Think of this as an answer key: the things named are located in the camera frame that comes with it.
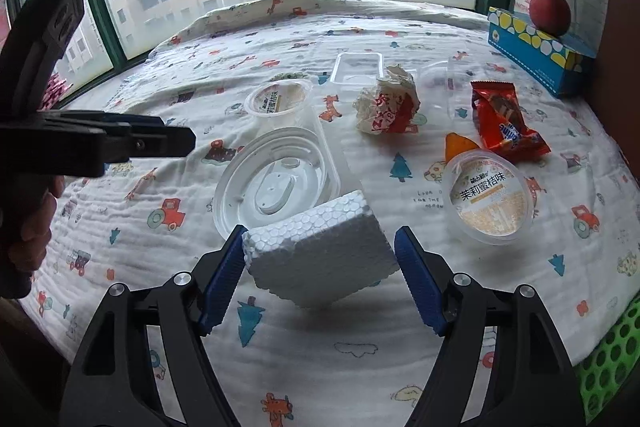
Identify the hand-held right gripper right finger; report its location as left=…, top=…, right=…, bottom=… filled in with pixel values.
left=393, top=226, right=587, bottom=427

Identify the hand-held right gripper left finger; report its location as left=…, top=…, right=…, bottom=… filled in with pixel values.
left=59, top=224, right=249, bottom=427

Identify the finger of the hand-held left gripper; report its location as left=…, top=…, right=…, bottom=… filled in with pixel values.
left=42, top=111, right=166, bottom=130
left=40, top=125, right=197, bottom=178

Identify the white foam block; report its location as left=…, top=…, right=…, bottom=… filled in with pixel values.
left=242, top=190, right=401, bottom=309

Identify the orange peel piece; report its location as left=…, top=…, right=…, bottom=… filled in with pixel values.
left=444, top=133, right=476, bottom=162

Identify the green perforated plastic basket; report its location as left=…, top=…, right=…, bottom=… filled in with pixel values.
left=575, top=297, right=640, bottom=423

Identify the clear rectangular plastic tray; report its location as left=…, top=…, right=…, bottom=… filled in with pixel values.
left=331, top=52, right=386, bottom=88

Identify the person's left hand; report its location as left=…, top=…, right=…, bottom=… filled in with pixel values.
left=7, top=176, right=66, bottom=274

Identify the pink patterned cloth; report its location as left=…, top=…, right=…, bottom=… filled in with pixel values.
left=42, top=74, right=73, bottom=110

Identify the printed blanket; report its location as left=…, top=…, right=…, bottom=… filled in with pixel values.
left=20, top=0, right=640, bottom=427

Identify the clear plastic round lid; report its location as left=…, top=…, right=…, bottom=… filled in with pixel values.
left=212, top=114, right=346, bottom=243

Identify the large pudding cup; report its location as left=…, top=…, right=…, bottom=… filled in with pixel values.
left=442, top=149, right=536, bottom=245

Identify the small pudding cup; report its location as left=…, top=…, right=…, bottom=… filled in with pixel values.
left=246, top=79, right=316, bottom=122

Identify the red snack wrapper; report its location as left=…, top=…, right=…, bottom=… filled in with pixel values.
left=470, top=81, right=552, bottom=165

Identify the crumpled paper wrapper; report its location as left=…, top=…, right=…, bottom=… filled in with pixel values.
left=353, top=64, right=420, bottom=135

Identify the clear plastic cup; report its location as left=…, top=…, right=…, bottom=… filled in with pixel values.
left=417, top=59, right=476, bottom=118

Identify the blue dotted tissue box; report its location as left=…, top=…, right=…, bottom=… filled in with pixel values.
left=487, top=7, right=598, bottom=98

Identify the red apple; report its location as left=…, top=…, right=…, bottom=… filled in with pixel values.
left=529, top=0, right=572, bottom=36

